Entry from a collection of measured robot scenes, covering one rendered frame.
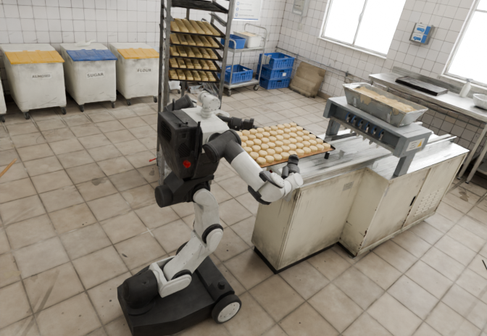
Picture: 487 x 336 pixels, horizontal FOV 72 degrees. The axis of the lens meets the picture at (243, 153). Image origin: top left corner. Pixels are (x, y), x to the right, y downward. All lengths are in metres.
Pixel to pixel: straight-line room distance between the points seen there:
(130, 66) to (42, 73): 1.08
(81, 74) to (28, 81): 0.59
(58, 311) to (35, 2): 3.77
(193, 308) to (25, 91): 3.36
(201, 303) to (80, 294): 0.81
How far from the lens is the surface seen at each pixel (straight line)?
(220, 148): 1.44
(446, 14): 5.84
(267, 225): 2.54
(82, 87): 4.86
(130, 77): 5.03
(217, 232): 2.03
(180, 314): 2.22
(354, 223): 2.88
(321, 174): 2.27
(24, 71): 4.63
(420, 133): 2.61
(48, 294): 2.64
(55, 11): 5.24
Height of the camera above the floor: 1.99
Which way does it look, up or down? 29 degrees down
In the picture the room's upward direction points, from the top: 10 degrees clockwise
